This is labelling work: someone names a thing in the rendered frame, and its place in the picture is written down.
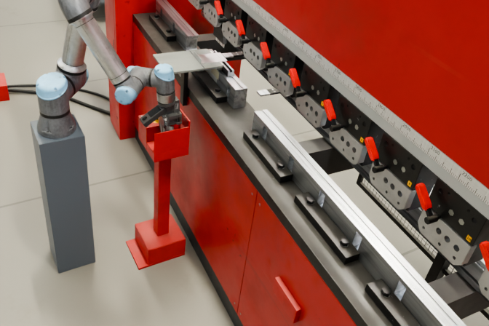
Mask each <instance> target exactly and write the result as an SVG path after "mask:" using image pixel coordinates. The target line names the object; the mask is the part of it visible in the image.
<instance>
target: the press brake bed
mask: <svg viewBox="0 0 489 326"><path fill-rule="evenodd" d="M154 54H156V52H155V50H154V49H153V47H152V46H151V45H150V44H149V43H148V41H147V39H146V38H145V36H144V35H143V34H142V33H141V32H140V30H139V29H138V27H137V26H136V24H135V23H134V22H133V56H134V66H140V67H144V68H155V67H156V65H158V63H157V62H156V60H155V59H154V57H153V55H154ZM157 105H158V101H157V96H156V88H155V87H144V88H143V90H142V91H141V92H140V94H139V95H138V96H137V98H136V99H135V138H136V140H137V142H138V144H139V146H140V148H141V150H142V151H143V153H144V155H145V157H146V159H147V161H148V163H149V164H150V166H151V169H152V170H153V172H154V161H153V159H152V158H151V157H150V155H149V153H148V152H147V150H146V148H145V147H144V145H143V144H142V142H141V141H140V139H139V137H138V116H139V115H144V114H146V113H148V112H149V111H150V110H151V109H152V108H154V107H155V106H157ZM180 109H181V110H182V111H183V113H184V114H185V115H186V116H187V117H188V119H189V120H190V134H189V147H188V155H185V156H179V157H176V158H172V159H171V174H170V204H171V206H172V208H173V210H174V212H175V214H176V216H177V218H178V220H179V221H180V224H181V226H182V227H183V230H184V231H185V233H186V235H187V237H188V239H189V241H190V243H191V244H192V246H193V248H194V250H195V252H196V254H197V256H198V258H199V259H200V261H201V263H202V265H203V267H204V270H205V271H206V272H207V275H208V277H209V278H210V281H211V282H212V284H213V286H214V288H215V290H216V292H217V294H218V296H219V298H220V299H221V301H222V303H223V305H224V307H225V309H226V310H227V312H228V315H229V316H230V318H231V321H232V322H233V324H234V326H357V325H356V324H355V322H354V321H353V319H352V318H351V317H350V316H349V314H348V313H347V311H346V310H345V308H344V307H343V306H342V305H341V303H340V302H339V300H338V299H337V298H336V297H335V295H334V294H333V292H332V291H331V290H330V288H329V287H328V286H327V284H326V283H325V281H324V280H323V279H322V278H321V276H320V275H319V273H318V272H317V270H316V269H315V268H314V267H313V266H312V264H311V262H310V261H309V259H308V258H307V257H306V256H305V255H304V253H303V251H302V250H301V249H300V247H299V246H298V245H297V244H296V242H295V241H294V239H293V238H292V237H291V236H290V234H289V233H288V231H287V230H286V228H285V227H284V226H283V225H282V223H281V222H280V220H279V219H278V217H277V216H276V215H275V214H274V212H273V211H272V209H271V208H270V207H269V206H268V204H267V203H266V201H265V200H264V198H263V197H262V196H261V195H260V193H259V192H258V190H257V189H256V187H254V185H253V184H252V182H251V181H250V179H249V178H248V177H247V176H246V174H245V173H244V171H243V170H242V168H241V167H240V166H239V165H238V163H237V162H236V160H235V159H234V158H233V156H232V155H231V154H230V153H229V151H228V149H227V148H226V147H225V146H224V144H223V143H222V142H221V140H220V138H219V137H218V136H217V135H216V134H215V132H214V131H213V129H212V128H211V126H210V125H209V124H208V123H207V121H206V120H205V118H204V117H203V115H202V114H201V113H200V112H199V110H198V109H197V107H196V106H195V105H194V104H193V102H192V101H191V99H190V98H189V96H187V106H182V104H181V103H180ZM276 277H281V279H282V281H283V282H284V283H285V285H286V286H287V288H288V290H289V291H290V293H291V294H292V296H293V297H294V299H295V300H296V302H297V303H298V305H299V306H300V308H301V313H300V316H299V320H298V322H296V323H293V322H292V320H291V319H290V318H289V316H288V315H287V312H286V311H285V310H284V308H283V306H282V304H281V303H280V302H279V300H278V298H277V297H276V296H275V294H274V292H273V286H274V280H275V278H276Z"/></svg>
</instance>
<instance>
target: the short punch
mask: <svg viewBox="0 0 489 326"><path fill-rule="evenodd" d="M213 35H214V36H215V40H216V41H217V42H218V43H219V44H220V45H221V46H222V47H223V48H224V47H225V44H226V43H227V38H226V37H225V36H224V35H223V32H222V28H220V27H215V26H214V32H213Z"/></svg>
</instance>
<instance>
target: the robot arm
mask: <svg viewBox="0 0 489 326"><path fill-rule="evenodd" d="M57 1H58V4H59V6H60V9H61V11H62V13H63V15H64V16H65V18H66V20H67V21H68V22H67V28H66V33H65V41H64V47H63V56H62V57H60V58H59V59H58V60H57V67H56V72H52V73H48V74H44V75H42V76H40V77H39V78H38V80H37V82H36V94H37V98H38V103H39V113H40V115H39V120H38V124H37V130H38V133H39V134H40V135H41V136H42V137H44V138H49V139H60V138H65V137H68V136H69V135H72V134H73V133H74V132H75V130H76V122H75V120H74V118H73V116H72V114H71V112H70V106H69V100H70V99H71V98H72V97H73V96H74V95H75V94H76V93H77V92H78V91H79V90H80V89H81V88H82V87H83V86H84V85H85V84H86V83H87V80H88V78H89V72H88V70H87V64H86V63H85V62H84V56H85V52H86V48H87V46H88V47H89V49H90V51H91V53H92V54H93V55H94V57H95V59H96V60H97V61H98V63H99V64H100V66H101V68H102V69H103V70H104V72H105V73H106V75H107V77H108V78H109V79H110V81H111V83H112V84H113V85H114V87H115V88H116V91H115V98H116V100H117V101H118V102H119V103H121V104H122V105H129V104H131V103H132V102H133V101H134V100H135V99H136V98H137V96H138V95H139V94H140V92H141V91H142V90H143V88H144V87H155V88H156V96H157V101H158V105H157V106H155V107H154V108H152V109H151V110H150V111H149V112H148V113H146V114H145V115H143V116H142V117H140V121H141V122H142V124H143V125H144V127H147V126H148V125H150V124H151V123H153V122H154V121H155V120H157V119H158V121H159V128H160V130H161V132H166V131H170V130H174V127H173V126H171V125H179V124H182V113H181V112H180V100H179V99H178V98H177V96H175V80H174V78H175V75H174V71H173V67H172V66H171V65H169V64H166V63H164V64H158V65H156V67H155V68H144V67H140V66H132V65H131V66H129V67H127V68H126V67H125V66H124V64H123V62H122V61H121V59H120V58H119V56H118V55H117V53H116V51H115V50H114V48H113V47H112V45H111V43H110V42H109V40H108V39H107V37H106V35H105V34H104V33H103V31H102V29H101V28H100V26H99V25H98V23H97V21H96V20H95V18H94V17H93V16H92V14H93V12H96V11H97V10H98V5H99V1H100V0H57ZM180 120H181V121H180Z"/></svg>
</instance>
